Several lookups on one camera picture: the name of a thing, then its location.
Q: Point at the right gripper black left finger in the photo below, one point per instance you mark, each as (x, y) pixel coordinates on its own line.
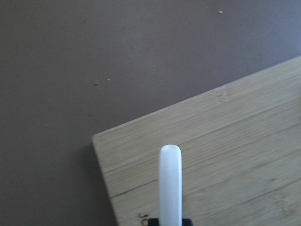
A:
(153, 222)

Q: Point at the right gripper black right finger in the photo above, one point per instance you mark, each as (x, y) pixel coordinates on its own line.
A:
(187, 222)

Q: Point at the white ceramic spoon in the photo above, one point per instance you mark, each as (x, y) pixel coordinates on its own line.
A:
(170, 186)

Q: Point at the bamboo cutting board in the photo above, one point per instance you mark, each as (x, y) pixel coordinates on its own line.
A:
(241, 154)

